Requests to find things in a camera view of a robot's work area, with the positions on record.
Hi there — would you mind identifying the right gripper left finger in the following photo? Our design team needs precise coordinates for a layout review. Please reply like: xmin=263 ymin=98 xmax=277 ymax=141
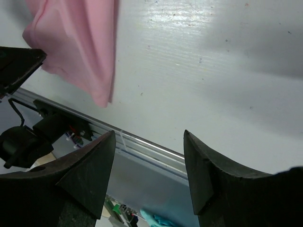
xmin=0 ymin=131 xmax=116 ymax=227

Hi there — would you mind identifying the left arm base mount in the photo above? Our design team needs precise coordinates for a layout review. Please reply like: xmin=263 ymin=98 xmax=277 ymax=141
xmin=0 ymin=98 xmax=93 ymax=169

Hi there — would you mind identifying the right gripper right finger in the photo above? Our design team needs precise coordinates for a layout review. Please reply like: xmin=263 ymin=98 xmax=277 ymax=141
xmin=184 ymin=131 xmax=303 ymax=227

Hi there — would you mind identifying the green connector block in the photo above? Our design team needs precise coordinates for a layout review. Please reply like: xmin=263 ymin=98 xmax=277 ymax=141
xmin=113 ymin=204 xmax=127 ymax=215

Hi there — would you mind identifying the aluminium front rail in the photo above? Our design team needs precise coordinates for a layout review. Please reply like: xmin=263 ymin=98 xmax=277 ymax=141
xmin=12 ymin=88 xmax=188 ymax=185

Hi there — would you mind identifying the teal cloth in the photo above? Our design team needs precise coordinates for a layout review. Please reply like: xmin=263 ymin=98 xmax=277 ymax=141
xmin=140 ymin=209 xmax=177 ymax=227

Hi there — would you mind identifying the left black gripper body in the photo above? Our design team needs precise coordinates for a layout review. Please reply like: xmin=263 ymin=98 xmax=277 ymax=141
xmin=0 ymin=46 xmax=47 ymax=95

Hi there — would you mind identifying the pink t-shirt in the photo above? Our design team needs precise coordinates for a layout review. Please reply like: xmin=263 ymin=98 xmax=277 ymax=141
xmin=23 ymin=0 xmax=118 ymax=107

